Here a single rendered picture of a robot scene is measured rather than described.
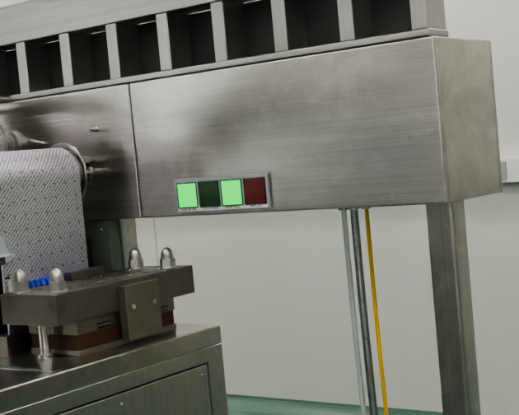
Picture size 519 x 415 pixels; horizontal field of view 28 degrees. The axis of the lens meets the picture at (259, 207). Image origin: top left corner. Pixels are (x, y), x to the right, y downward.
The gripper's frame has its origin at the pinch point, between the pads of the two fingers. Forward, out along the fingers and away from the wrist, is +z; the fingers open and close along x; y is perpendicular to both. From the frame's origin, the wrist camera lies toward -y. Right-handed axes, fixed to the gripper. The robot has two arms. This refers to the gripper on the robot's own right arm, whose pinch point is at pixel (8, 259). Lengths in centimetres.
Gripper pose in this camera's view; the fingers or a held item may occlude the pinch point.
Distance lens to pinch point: 217.0
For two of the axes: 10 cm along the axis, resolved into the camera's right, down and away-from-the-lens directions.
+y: -0.9, -9.9, -0.5
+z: 5.9, -1.0, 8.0
